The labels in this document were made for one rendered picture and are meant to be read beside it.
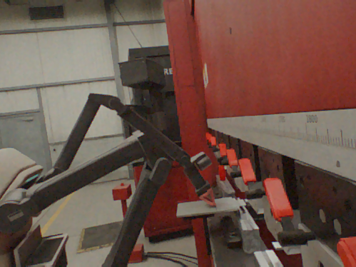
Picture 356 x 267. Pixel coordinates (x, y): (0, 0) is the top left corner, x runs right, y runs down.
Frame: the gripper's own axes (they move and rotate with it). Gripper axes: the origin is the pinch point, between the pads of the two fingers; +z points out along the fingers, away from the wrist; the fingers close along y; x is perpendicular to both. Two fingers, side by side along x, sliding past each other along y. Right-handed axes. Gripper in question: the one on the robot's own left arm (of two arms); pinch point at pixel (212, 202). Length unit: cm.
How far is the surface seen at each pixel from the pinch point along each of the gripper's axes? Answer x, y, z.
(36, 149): 362, 601, -208
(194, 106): -22, 86, -44
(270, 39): -28, -85, -39
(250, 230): -7.6, -23.4, 9.8
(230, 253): 3.8, -20.8, 14.2
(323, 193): -19, -97, -22
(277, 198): -16, -90, -21
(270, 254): -9.2, -43.7, 10.3
